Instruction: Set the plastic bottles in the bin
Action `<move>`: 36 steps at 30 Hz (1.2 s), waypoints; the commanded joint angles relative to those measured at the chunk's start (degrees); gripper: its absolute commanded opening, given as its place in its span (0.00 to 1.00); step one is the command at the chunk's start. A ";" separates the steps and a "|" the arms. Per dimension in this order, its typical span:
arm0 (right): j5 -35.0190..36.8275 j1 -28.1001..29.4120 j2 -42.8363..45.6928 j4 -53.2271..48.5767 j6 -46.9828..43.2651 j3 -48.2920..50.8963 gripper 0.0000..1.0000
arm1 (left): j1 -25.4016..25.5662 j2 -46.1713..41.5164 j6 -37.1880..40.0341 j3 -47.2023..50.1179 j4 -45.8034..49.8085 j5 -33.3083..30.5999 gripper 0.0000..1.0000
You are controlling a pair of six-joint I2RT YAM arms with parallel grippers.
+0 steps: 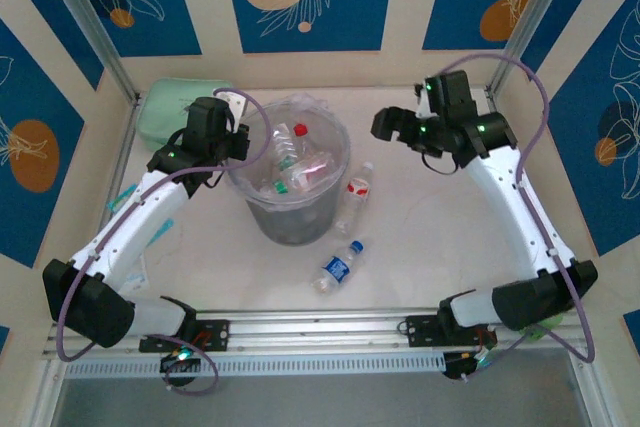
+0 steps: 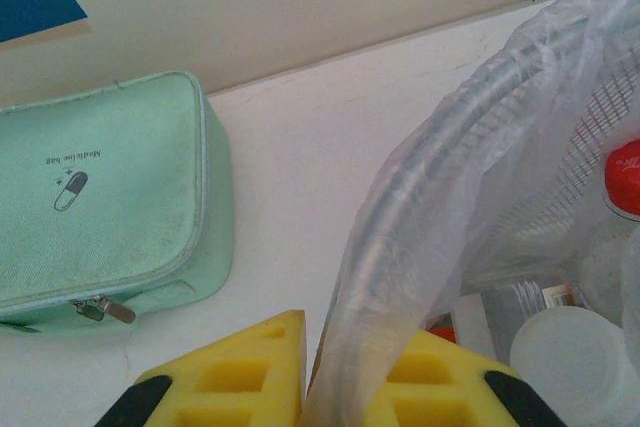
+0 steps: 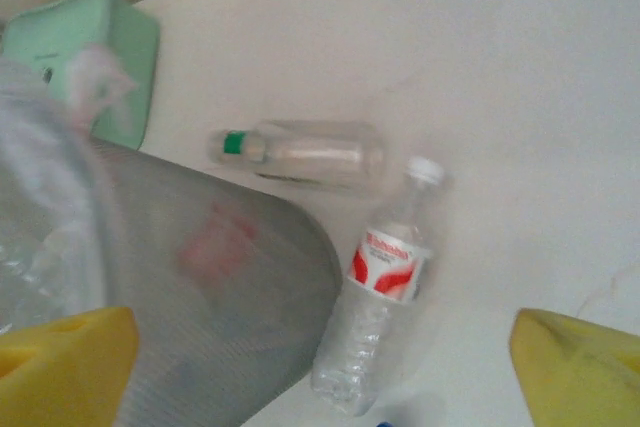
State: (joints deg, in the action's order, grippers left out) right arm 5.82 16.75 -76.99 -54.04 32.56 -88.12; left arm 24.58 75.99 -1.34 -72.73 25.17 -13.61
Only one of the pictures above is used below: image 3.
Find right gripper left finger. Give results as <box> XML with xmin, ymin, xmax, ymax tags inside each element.
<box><xmin>0</xmin><ymin>306</ymin><xmax>140</xmax><ymax>427</ymax></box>

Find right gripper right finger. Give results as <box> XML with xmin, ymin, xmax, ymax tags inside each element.
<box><xmin>509</xmin><ymin>307</ymin><xmax>640</xmax><ymax>427</ymax></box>

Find grey mesh bin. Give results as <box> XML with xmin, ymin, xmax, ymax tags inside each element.
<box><xmin>87</xmin><ymin>139</ymin><xmax>344</xmax><ymax>427</ymax></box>

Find clear plastic bin liner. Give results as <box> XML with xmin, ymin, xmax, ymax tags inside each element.
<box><xmin>0</xmin><ymin>44</ymin><xmax>141</xmax><ymax>338</ymax></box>

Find red white label bottle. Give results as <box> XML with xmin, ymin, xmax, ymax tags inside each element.
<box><xmin>309</xmin><ymin>156</ymin><xmax>446</xmax><ymax>418</ymax></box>

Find green cap clear bottle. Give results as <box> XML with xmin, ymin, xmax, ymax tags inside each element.
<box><xmin>207</xmin><ymin>119</ymin><xmax>387</xmax><ymax>194</ymax></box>

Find mint green zip pouch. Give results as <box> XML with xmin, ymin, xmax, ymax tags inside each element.
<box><xmin>2</xmin><ymin>0</ymin><xmax>162</xmax><ymax>151</ymax></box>

